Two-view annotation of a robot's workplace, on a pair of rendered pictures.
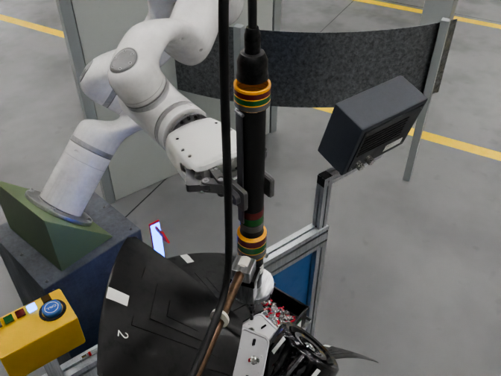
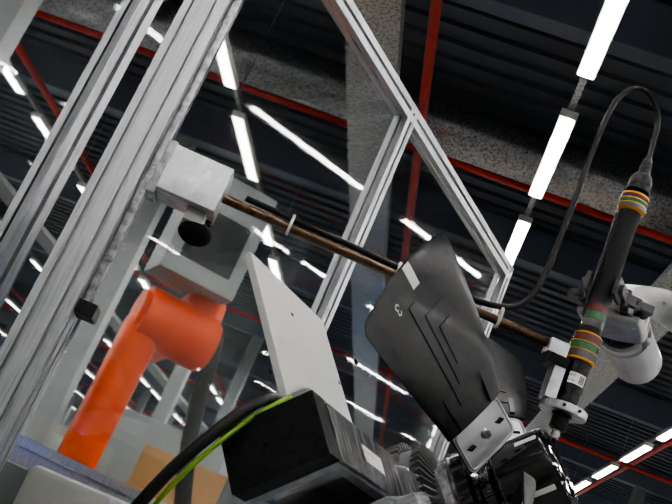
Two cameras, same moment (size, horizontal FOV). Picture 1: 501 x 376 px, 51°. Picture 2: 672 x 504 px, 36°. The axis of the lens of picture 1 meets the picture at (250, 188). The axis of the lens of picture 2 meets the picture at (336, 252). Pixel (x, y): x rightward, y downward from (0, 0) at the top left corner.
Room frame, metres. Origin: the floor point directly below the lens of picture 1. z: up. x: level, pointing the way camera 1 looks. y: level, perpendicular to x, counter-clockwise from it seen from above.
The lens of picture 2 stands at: (-0.33, -1.22, 0.95)
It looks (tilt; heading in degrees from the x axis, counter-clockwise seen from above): 17 degrees up; 70
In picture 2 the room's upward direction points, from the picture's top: 23 degrees clockwise
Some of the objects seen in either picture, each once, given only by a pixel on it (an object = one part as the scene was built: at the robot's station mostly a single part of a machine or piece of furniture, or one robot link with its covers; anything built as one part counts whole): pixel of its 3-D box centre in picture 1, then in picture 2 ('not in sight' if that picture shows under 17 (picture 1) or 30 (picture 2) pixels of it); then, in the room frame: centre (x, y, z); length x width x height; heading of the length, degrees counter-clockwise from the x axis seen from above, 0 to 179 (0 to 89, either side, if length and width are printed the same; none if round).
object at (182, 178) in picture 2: not in sight; (190, 183); (-0.05, 0.19, 1.41); 0.10 x 0.07 x 0.08; 162
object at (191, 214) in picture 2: not in sight; (196, 229); (-0.02, 0.18, 1.35); 0.05 x 0.04 x 0.05; 162
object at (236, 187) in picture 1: (224, 192); (584, 286); (0.53, 0.04, 1.53); 0.07 x 0.03 x 0.03; 37
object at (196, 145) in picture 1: (206, 150); (616, 315); (0.63, 0.06, 1.53); 0.11 x 0.10 x 0.07; 37
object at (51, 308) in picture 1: (52, 309); not in sight; (0.68, 0.41, 1.08); 0.04 x 0.04 x 0.02
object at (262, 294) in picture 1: (250, 271); (566, 381); (0.53, 0.00, 1.37); 0.09 x 0.07 x 0.10; 162
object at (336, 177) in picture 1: (350, 165); not in sight; (1.21, -0.29, 1.04); 0.24 x 0.03 x 0.03; 127
